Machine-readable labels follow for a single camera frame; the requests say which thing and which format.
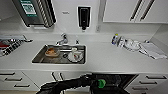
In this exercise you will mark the small green cup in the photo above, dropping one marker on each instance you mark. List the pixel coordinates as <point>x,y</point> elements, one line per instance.
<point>101,83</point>

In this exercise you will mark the stainless steel dishwasher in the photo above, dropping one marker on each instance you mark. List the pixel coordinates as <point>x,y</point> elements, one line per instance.
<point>116,80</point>

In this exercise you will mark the white patterned plate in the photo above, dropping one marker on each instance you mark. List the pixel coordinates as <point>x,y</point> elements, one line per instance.
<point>76,56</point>

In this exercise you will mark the white cup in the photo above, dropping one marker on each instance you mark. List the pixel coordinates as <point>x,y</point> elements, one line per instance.
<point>74,50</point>

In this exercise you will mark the small sink pump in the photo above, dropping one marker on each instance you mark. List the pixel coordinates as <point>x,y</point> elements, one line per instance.
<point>77,42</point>

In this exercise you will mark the orange bowl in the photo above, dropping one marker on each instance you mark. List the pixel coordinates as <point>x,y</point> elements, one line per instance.
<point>51,52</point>

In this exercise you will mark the chrome faucet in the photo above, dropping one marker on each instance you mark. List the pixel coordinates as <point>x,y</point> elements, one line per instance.
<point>62,39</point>

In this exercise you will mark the white double door base cabinet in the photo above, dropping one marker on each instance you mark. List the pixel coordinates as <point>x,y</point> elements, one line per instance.
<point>36,77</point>

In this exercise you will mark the steel sink basin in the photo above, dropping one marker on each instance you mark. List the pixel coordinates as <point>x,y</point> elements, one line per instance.
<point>38,59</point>

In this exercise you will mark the white drawer base cabinet narrow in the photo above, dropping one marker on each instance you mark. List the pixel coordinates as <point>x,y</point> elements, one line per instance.
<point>150,83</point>

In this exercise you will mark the black soap dispenser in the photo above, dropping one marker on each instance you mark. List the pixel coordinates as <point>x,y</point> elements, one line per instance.
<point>83,17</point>

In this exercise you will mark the white drawer base cabinet wide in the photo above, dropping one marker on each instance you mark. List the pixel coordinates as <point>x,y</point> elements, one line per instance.
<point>16,81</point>

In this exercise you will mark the white grey dish towel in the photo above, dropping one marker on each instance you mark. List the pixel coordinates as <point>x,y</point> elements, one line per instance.
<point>154,50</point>

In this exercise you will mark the steel paper towel dispenser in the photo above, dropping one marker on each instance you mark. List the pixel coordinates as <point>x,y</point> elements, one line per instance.
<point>45,13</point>

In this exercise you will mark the dish rack with dishes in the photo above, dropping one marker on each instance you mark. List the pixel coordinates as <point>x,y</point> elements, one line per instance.
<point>11,45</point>

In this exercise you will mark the small wall label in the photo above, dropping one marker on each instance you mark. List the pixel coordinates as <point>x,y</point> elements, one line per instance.
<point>65,12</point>

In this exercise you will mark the white wall cabinet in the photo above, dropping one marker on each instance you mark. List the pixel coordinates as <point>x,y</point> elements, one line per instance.
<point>116,11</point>

